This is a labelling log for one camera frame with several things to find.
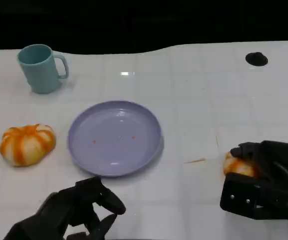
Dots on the pale green mug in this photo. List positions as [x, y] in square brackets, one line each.
[41, 72]

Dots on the orange and white bread roll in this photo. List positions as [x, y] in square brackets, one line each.
[238, 166]
[26, 146]

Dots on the lilac plate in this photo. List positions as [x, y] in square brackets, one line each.
[113, 140]

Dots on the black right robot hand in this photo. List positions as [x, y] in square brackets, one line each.
[281, 160]

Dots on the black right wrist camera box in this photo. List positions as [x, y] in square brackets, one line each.
[241, 197]

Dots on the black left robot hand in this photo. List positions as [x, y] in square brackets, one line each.
[66, 207]

